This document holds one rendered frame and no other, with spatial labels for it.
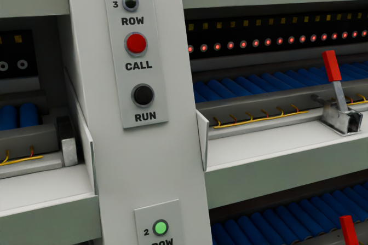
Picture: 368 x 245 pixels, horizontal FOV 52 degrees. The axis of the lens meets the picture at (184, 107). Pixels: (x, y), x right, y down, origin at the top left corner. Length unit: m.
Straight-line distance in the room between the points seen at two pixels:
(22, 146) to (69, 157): 0.05
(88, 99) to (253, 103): 0.20
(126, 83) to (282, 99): 0.21
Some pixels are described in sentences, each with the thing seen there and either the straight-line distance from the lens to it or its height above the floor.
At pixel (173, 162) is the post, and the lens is 0.33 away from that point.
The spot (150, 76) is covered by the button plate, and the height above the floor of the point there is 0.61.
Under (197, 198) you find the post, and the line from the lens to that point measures 0.34.
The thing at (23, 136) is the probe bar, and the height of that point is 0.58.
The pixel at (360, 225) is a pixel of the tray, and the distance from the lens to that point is 0.57.
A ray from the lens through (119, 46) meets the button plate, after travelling 0.31.
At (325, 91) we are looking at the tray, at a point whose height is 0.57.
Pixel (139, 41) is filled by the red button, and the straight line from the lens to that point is 0.31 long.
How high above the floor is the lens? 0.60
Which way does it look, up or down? 3 degrees down
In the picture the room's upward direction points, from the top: 7 degrees counter-clockwise
